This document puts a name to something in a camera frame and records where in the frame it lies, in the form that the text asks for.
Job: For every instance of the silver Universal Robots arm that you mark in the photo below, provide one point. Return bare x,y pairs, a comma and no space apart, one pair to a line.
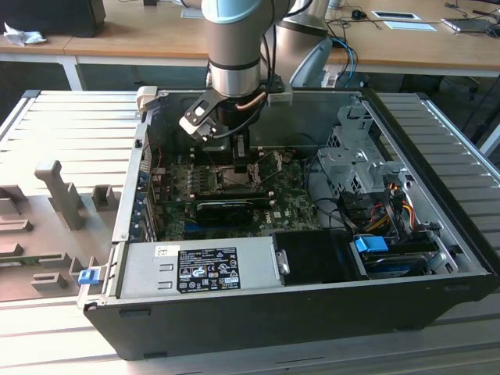
234,47

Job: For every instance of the CPU socket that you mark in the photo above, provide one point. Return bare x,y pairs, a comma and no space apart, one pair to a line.
222,177

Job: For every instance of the black RAM slot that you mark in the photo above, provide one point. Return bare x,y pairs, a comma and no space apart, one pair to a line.
218,199
218,193
218,196
218,190

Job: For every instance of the blue expansion slot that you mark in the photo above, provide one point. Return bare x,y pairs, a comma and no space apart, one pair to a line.
189,228

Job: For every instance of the black plastic bay cover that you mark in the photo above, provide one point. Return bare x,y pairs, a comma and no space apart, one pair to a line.
312,254

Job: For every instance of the pale blue teach pendant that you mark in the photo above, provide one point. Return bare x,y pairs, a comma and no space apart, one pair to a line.
310,64

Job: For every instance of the beige plastic case latch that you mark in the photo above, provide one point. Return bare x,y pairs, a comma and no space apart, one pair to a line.
146,99

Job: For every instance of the black graphics card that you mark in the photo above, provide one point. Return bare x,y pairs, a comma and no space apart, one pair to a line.
224,213

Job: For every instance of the green motherboard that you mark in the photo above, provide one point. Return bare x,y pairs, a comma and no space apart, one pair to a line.
289,207

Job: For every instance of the silver metal drive cage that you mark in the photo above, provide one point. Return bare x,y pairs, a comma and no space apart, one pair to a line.
351,164

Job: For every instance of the wooden desk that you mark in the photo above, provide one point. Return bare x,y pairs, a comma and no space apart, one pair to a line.
136,39
410,48

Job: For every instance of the black computer mouse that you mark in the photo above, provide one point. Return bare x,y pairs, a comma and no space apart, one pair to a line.
356,14

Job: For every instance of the grey power supply unit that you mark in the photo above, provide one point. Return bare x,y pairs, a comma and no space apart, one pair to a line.
144,273

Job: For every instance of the hard disk in blue carrier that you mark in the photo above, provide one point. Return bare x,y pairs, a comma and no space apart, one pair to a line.
369,246

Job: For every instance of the black box on desk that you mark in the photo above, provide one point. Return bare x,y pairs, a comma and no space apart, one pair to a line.
51,17

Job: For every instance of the grey parts rack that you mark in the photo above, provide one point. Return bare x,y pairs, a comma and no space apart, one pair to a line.
51,218

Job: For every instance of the black and grey PC case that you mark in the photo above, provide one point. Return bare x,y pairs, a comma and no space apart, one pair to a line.
234,332

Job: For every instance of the blue plastic case latch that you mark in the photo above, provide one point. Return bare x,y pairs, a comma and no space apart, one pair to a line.
88,277

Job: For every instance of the crumpled white paper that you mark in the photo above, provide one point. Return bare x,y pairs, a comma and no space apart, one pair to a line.
23,36

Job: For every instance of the silver flat laptop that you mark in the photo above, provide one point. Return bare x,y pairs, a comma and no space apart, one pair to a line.
468,24

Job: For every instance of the green RAM stick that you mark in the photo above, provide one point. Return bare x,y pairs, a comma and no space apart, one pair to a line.
23,261

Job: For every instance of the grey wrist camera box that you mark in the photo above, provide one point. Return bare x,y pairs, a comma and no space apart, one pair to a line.
197,115

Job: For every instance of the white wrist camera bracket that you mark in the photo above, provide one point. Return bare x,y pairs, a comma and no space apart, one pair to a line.
280,97

